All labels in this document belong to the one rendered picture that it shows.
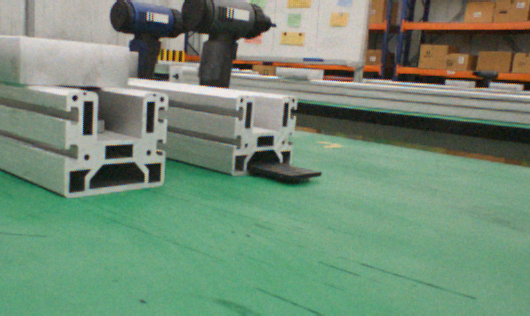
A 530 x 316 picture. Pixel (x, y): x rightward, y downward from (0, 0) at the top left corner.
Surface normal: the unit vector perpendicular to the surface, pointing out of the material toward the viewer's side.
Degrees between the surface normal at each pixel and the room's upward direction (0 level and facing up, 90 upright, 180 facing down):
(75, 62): 90
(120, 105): 90
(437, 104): 90
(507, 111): 90
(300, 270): 0
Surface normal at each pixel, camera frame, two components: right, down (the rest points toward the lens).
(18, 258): 0.07, -0.99
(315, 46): -0.69, 0.06
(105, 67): 0.71, 0.16
